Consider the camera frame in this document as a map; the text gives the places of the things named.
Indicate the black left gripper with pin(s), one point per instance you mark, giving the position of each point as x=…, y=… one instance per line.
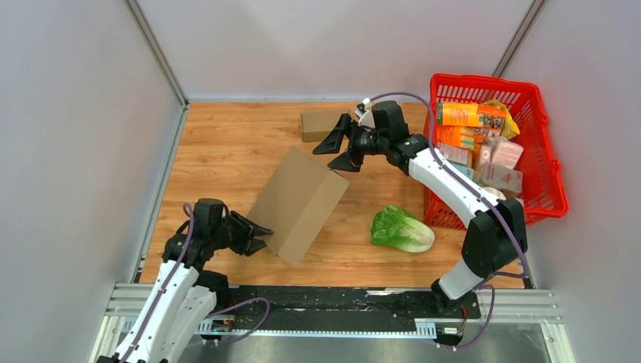
x=247, y=228

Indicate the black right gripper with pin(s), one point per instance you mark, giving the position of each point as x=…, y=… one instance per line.
x=331, y=144

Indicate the brown cardboard box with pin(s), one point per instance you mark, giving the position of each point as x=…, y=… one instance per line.
x=316, y=125

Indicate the brown cardboard sheet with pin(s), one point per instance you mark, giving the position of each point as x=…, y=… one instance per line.
x=295, y=204

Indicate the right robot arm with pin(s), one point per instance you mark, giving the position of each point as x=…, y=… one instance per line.
x=495, y=228

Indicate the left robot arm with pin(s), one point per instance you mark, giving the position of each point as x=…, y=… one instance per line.
x=185, y=293

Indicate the teal box package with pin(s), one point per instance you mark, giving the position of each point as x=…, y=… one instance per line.
x=465, y=170

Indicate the green lettuce head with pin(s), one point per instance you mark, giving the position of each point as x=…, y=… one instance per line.
x=395, y=227

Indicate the orange sponge pack lower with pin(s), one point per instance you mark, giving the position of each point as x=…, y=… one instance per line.
x=458, y=136

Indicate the pink white package lower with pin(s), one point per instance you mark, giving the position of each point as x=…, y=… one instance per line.
x=501, y=178

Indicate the white tape roll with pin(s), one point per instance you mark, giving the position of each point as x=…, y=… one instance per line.
x=497, y=193

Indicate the pink snack package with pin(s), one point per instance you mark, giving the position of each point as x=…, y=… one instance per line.
x=507, y=154

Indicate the red plastic basket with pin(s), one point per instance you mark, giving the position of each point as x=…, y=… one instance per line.
x=496, y=132

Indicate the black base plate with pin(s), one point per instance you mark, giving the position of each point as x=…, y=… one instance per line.
x=338, y=309

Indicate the aluminium frame post right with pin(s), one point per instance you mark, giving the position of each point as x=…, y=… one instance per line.
x=519, y=36

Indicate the aluminium frame post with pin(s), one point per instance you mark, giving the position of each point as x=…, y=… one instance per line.
x=519, y=36
x=145, y=29

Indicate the aluminium frame post left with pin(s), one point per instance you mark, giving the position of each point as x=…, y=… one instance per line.
x=145, y=29

